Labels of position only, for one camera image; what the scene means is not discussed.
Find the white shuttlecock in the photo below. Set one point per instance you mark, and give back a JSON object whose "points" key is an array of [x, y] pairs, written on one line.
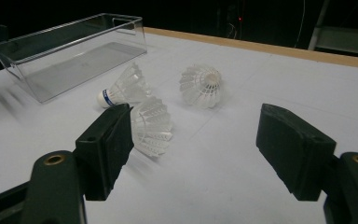
{"points": [[200, 88], [127, 84], [152, 124]]}

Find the white table cover sheet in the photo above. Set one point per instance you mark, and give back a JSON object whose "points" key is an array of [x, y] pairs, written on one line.
{"points": [[230, 155]]}

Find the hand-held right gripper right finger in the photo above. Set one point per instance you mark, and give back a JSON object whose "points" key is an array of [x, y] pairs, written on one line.
{"points": [[295, 149]]}

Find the clear plastic box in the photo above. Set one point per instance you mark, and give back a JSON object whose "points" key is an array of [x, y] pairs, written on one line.
{"points": [[74, 68]]}

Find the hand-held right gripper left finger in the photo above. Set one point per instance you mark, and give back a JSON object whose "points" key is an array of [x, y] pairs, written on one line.
{"points": [[105, 149]]}

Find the white metal stand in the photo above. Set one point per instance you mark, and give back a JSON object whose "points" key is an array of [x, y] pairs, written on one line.
{"points": [[345, 40]]}

